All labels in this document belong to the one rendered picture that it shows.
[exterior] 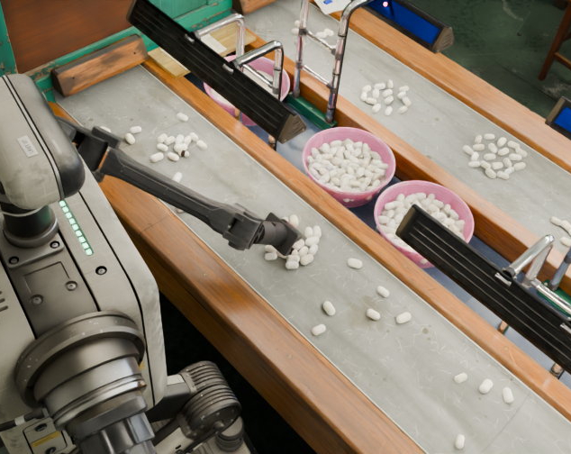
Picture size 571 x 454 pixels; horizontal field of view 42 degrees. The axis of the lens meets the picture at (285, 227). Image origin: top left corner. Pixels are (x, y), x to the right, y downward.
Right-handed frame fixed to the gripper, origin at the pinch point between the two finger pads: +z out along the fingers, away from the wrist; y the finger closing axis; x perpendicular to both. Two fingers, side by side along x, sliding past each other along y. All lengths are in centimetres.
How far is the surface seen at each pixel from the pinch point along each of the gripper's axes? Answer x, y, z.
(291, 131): -23.9, 6.5, -18.8
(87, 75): 1, 80, -11
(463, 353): -3, -50, 7
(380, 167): -23.2, 4.1, 30.1
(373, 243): -9.0, -14.9, 10.1
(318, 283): 4.9, -13.5, -2.0
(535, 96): -73, 30, 199
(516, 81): -74, 43, 201
